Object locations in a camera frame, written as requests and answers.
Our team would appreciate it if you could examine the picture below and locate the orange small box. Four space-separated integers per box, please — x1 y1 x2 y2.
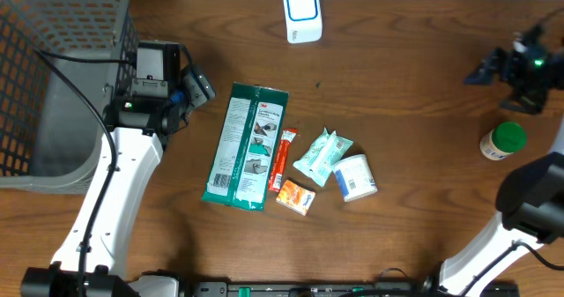
276 180 316 216

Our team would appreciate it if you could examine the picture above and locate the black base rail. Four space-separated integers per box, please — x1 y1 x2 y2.
127 280 521 297

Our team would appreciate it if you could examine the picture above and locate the white barcode scanner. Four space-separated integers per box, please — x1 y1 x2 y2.
283 0 323 44

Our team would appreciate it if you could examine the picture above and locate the white tub with blue label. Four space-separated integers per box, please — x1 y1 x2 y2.
333 154 378 202

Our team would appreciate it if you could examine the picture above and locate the green lid jar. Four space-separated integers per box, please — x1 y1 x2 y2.
479 122 528 160

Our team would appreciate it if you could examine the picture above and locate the red snack packet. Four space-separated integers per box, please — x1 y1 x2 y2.
268 128 298 192

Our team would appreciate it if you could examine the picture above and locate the mint green wipes packet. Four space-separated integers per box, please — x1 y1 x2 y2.
293 128 353 187

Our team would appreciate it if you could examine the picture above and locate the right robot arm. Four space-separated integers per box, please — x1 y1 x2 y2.
432 42 563 296

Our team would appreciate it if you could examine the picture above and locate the grey plastic mesh basket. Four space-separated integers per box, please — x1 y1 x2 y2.
1 0 138 193

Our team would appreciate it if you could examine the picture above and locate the white green glove package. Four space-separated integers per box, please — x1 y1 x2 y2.
202 83 289 211

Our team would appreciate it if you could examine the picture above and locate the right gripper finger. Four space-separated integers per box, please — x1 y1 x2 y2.
464 49 502 85
500 92 546 115

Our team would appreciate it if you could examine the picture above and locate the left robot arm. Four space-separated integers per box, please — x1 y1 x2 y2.
21 79 190 296

